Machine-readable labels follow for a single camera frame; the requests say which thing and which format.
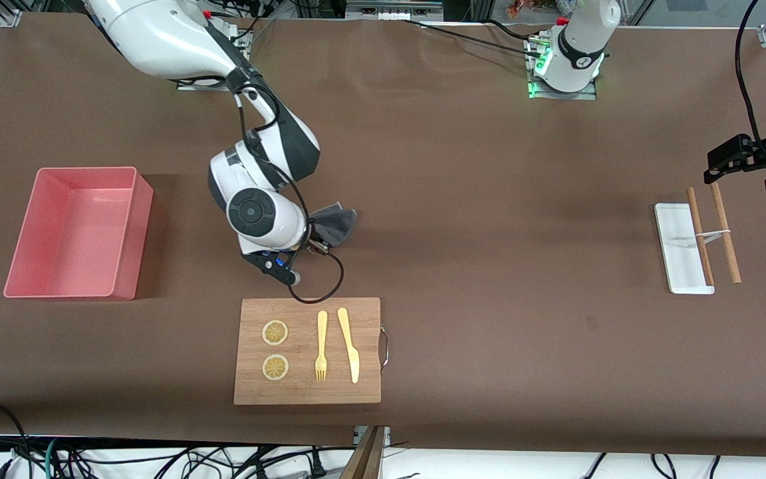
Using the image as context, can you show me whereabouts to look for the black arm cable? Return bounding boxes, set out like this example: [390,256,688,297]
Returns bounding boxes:
[233,83,345,305]
[735,0,766,167]

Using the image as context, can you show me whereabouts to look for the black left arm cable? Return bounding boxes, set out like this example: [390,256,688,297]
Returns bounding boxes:
[735,0,766,167]

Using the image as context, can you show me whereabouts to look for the wooden cutting board with handle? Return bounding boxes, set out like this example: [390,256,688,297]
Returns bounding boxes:
[233,297,390,406]

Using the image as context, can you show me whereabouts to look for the yellow plastic knife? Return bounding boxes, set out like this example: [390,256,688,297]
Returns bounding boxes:
[337,307,360,385]

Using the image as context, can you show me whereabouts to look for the pink plastic bin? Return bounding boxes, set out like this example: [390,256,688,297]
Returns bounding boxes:
[3,166,154,301]

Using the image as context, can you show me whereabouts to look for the small metal bracket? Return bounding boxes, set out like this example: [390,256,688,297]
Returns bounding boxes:
[353,426,392,445]

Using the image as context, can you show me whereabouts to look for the grey and pink microfibre cloth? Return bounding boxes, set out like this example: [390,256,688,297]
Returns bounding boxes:
[309,202,358,248]

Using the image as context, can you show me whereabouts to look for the grey metal device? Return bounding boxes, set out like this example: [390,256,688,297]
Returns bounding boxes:
[345,0,445,21]

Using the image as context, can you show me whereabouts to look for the white rectangular rack base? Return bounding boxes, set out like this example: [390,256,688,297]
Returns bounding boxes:
[654,203,715,295]

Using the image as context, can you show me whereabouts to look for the wooden rack stick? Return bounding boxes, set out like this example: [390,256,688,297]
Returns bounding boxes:
[687,187,715,287]
[710,183,742,284]

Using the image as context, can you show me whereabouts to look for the wooden beam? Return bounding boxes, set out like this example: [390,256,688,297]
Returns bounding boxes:
[340,426,387,479]

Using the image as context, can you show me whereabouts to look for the yellow plastic fork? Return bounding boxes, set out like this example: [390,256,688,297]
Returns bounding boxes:
[315,311,328,383]

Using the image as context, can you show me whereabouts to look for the long black table cable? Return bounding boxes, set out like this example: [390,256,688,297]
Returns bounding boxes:
[396,19,550,61]

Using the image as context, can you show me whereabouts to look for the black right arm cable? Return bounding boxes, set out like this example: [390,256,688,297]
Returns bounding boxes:
[233,83,345,305]

